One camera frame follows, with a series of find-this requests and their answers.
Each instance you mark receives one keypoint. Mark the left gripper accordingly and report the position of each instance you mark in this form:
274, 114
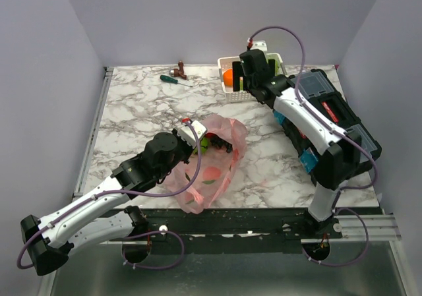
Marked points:
188, 147

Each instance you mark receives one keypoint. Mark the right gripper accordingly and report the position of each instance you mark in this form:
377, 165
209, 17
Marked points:
237, 76

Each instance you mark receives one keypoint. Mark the orange fake orange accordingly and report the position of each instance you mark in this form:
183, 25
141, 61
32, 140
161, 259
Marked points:
228, 77

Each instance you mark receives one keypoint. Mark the pink plastic bag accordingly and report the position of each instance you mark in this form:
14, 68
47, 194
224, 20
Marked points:
217, 167

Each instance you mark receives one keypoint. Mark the green fruit with black trim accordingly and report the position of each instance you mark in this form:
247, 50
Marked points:
204, 145

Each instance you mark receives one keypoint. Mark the dark purple fake grapes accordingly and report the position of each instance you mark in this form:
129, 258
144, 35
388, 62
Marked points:
221, 144

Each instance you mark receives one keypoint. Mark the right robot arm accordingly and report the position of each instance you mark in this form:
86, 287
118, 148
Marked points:
337, 148

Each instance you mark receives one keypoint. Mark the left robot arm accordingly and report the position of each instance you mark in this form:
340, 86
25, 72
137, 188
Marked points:
50, 240

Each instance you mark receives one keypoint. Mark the white perforated plastic basket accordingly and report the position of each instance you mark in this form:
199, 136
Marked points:
225, 67

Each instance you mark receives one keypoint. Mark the brown metal faucet valve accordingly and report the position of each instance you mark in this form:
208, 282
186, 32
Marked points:
178, 72

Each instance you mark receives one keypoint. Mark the black plastic toolbox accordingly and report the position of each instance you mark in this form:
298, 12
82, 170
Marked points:
321, 93

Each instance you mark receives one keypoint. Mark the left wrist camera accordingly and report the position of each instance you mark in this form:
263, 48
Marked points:
192, 132

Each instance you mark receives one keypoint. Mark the green handled screwdriver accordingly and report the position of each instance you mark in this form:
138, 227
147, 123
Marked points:
171, 80

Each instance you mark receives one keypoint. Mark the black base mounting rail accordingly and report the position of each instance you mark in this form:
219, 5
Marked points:
226, 231

